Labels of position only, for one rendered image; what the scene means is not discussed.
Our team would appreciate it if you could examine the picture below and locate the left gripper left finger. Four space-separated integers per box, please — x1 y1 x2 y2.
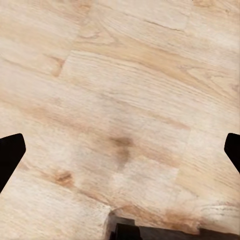
0 133 26 193

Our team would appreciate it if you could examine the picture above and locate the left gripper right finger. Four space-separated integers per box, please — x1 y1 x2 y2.
224 133 240 173

